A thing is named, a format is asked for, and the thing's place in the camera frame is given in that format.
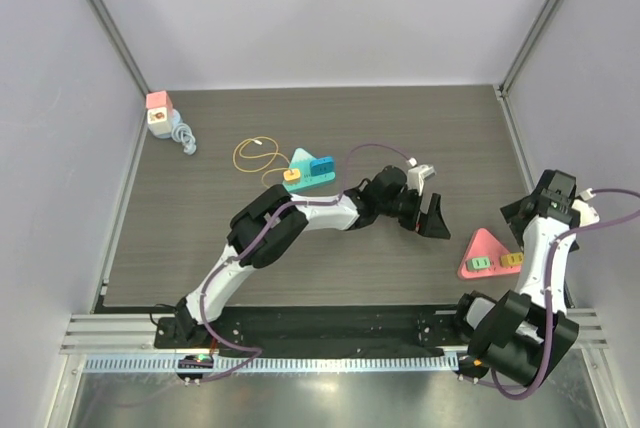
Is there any slotted cable duct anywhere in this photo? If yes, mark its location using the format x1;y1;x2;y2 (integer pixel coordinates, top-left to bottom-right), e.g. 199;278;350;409
84;353;458;374

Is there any light blue coiled cable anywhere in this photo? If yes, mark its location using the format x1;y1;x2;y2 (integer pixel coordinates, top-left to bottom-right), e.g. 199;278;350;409
169;110;198;156

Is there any green usb charger plug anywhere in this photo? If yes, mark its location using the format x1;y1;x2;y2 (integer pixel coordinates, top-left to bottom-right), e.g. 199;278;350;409
466;257;491;272

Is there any left aluminium frame post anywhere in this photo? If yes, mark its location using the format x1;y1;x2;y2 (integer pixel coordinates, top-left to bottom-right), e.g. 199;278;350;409
86;0;149;95

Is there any aluminium frame post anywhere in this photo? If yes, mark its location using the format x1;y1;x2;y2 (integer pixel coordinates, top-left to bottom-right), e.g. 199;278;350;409
495;0;564;99
86;0;149;95

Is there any aluminium front rail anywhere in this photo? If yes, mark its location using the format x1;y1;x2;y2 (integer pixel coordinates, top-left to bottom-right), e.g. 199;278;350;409
60;308;608;354

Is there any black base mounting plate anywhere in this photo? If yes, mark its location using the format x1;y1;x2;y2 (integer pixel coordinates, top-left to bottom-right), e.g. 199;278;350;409
153;305;511;352

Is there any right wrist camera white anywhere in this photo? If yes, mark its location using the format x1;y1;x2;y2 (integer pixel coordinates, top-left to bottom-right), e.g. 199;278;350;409
572;198;600;227

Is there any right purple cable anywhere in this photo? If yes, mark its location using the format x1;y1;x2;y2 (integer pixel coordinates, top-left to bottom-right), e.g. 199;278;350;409
457;187;640;402

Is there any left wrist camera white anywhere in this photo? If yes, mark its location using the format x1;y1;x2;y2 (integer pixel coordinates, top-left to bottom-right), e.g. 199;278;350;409
407;164;436;194

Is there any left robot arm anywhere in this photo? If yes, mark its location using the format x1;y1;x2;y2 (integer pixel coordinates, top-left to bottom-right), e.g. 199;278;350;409
173;165;451;348

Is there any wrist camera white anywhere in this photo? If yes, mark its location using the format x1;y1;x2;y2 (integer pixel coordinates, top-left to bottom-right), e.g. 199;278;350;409
572;198;600;227
407;164;436;194

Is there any blue charger plug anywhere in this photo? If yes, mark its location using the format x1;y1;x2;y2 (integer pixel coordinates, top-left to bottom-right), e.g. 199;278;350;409
309;156;335;177

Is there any right aluminium frame post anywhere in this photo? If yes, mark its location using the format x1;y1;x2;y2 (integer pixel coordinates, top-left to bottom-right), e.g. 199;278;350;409
495;0;564;99

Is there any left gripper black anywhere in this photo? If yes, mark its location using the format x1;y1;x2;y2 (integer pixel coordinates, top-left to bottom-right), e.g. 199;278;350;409
377;185;450;239

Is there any teal triangular power socket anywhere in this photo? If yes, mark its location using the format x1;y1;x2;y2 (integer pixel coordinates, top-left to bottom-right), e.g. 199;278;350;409
282;148;336;193

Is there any pink white cube charger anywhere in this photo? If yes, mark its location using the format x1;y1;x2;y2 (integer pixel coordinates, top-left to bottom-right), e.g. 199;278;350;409
145;91;174;139

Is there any pink triangular power socket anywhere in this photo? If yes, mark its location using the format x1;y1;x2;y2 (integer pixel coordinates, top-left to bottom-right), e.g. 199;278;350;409
458;228;524;280

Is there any yellow usb charger plug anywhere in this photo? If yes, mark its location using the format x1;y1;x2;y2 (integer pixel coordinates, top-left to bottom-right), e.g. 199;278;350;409
500;252;524;268

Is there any orange charger plug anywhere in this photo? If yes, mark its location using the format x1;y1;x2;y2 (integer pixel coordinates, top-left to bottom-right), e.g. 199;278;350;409
283;168;301;184

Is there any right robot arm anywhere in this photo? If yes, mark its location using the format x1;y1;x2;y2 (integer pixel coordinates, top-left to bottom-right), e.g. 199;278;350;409
450;169;581;400

